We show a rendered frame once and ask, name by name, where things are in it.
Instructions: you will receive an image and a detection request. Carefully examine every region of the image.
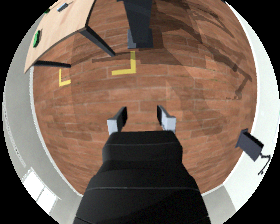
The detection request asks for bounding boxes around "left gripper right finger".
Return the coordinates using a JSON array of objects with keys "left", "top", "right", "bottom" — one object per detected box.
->
[{"left": 156, "top": 104, "right": 177, "bottom": 134}]

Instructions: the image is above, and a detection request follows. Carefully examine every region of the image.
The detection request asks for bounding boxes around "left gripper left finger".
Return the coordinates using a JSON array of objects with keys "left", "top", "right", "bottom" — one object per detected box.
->
[{"left": 106, "top": 106, "right": 128, "bottom": 136}]

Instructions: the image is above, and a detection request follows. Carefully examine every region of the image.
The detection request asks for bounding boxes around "jointed stand on dark box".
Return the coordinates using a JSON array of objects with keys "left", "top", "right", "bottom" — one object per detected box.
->
[{"left": 234, "top": 128, "right": 272, "bottom": 175}]

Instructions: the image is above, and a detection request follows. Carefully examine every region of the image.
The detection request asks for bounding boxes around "white window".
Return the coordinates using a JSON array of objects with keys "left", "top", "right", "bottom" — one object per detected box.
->
[{"left": 22, "top": 168, "right": 60, "bottom": 213}]

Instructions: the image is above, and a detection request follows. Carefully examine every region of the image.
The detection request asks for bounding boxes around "wooden table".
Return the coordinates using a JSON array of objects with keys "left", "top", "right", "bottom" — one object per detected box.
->
[{"left": 23, "top": 0, "right": 117, "bottom": 75}]

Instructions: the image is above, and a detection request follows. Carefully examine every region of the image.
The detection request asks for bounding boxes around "green block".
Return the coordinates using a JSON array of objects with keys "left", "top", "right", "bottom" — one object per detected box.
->
[{"left": 33, "top": 29, "right": 43, "bottom": 48}]

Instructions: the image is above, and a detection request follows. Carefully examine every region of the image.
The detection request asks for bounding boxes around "blue box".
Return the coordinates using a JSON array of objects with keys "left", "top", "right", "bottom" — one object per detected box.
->
[{"left": 55, "top": 1, "right": 74, "bottom": 13}]

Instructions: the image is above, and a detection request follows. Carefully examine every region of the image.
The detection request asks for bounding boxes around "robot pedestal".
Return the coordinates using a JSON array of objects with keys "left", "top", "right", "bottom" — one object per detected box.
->
[{"left": 116, "top": 0, "right": 155, "bottom": 50}]

